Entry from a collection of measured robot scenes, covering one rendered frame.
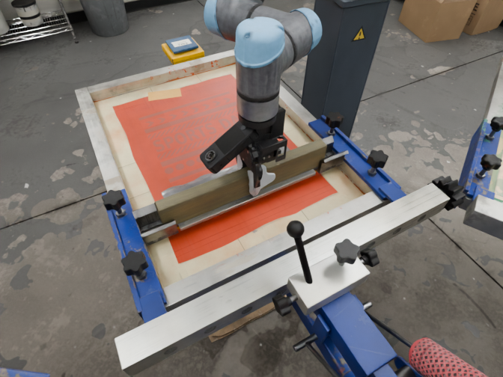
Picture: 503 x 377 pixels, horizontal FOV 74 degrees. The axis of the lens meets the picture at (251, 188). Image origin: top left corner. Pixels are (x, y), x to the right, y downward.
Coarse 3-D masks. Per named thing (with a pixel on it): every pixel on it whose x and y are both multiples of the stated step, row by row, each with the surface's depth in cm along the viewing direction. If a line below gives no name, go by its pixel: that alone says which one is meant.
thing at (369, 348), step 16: (336, 304) 54; (352, 304) 54; (336, 320) 53; (352, 320) 53; (368, 320) 53; (336, 336) 53; (352, 336) 51; (368, 336) 51; (352, 352) 50; (368, 352) 50; (384, 352) 50; (352, 368) 52; (368, 368) 48
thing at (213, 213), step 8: (296, 176) 79; (304, 176) 79; (312, 176) 80; (280, 184) 77; (288, 184) 78; (264, 192) 76; (272, 192) 77; (240, 200) 74; (248, 200) 74; (224, 208) 73; (232, 208) 73; (200, 216) 72; (208, 216) 72; (184, 224) 70; (192, 224) 71
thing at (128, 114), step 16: (128, 112) 101; (144, 112) 101; (128, 128) 97; (144, 144) 92; (144, 160) 88; (144, 176) 84; (160, 176) 84; (192, 176) 84; (160, 192) 81; (240, 208) 78; (208, 224) 75; (224, 224) 75; (240, 224) 75; (256, 224) 75; (176, 240) 72; (192, 240) 72; (208, 240) 72; (224, 240) 72; (176, 256) 70; (192, 256) 70
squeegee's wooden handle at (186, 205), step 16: (320, 144) 77; (288, 160) 74; (304, 160) 76; (224, 176) 70; (240, 176) 70; (288, 176) 78; (192, 192) 67; (208, 192) 68; (224, 192) 70; (240, 192) 73; (160, 208) 65; (176, 208) 66; (192, 208) 69; (208, 208) 71; (176, 224) 70
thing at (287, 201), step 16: (208, 80) 113; (224, 80) 113; (192, 96) 107; (288, 144) 92; (320, 176) 84; (288, 192) 81; (304, 192) 81; (320, 192) 81; (336, 192) 81; (256, 208) 78; (272, 208) 78; (288, 208) 78; (304, 208) 78
